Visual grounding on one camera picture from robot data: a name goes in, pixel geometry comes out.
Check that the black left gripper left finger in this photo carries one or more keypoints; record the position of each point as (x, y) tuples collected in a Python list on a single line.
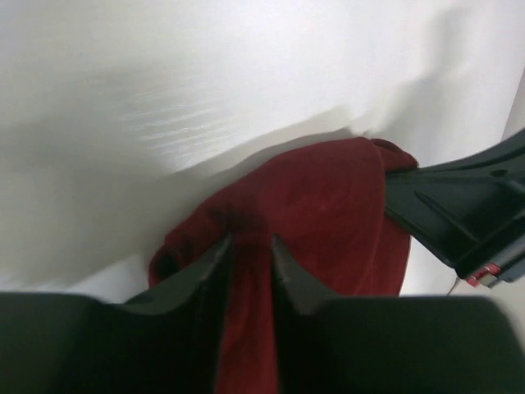
[(165, 340)]

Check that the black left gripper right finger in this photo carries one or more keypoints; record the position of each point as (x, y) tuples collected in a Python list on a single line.
[(330, 343)]

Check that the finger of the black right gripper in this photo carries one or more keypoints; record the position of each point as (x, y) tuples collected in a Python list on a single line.
[(469, 213)]

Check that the dark red t-shirt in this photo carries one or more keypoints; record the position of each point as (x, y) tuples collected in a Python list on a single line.
[(327, 202)]

